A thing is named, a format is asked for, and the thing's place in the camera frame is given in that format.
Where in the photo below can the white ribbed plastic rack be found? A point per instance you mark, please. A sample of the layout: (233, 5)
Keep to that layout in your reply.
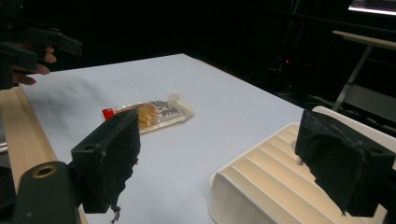
(264, 180)

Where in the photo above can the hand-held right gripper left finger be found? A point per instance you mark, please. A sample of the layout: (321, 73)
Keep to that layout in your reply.
(106, 161)

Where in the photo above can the clear snack pouch red cap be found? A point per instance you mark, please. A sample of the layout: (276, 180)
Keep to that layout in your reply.
(162, 113)

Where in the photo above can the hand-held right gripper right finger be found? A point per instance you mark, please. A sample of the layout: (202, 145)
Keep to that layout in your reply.
(339, 161)

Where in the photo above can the metal stand with pale shelf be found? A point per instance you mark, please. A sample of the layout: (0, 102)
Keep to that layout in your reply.
(358, 62)

